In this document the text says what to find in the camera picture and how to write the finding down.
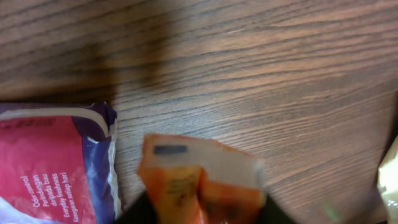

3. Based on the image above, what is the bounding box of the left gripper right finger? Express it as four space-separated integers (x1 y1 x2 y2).
259 195 295 224

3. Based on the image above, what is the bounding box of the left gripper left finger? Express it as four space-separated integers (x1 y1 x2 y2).
113 192 158 224

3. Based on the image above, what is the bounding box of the small orange sachet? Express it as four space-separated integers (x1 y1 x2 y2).
137 134 266 224

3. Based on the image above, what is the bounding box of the red purple pad packet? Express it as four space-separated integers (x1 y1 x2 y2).
1 103 123 224

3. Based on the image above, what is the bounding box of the orange yellow snack bag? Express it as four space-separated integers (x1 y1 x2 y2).
377 138 398 224

